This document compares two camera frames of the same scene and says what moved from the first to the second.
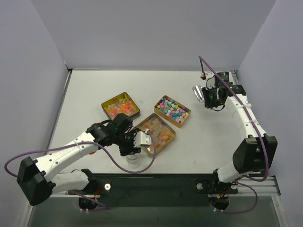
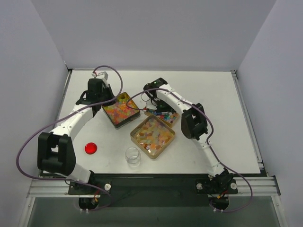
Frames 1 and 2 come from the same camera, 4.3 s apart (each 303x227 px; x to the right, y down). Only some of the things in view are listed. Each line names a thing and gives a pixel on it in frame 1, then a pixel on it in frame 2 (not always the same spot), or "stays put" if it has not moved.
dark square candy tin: (121, 104) stays put
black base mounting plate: (155, 189) stays put
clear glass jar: (134, 160) stays put
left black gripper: (129, 146) -> (108, 95)
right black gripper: (210, 99) -> (161, 108)
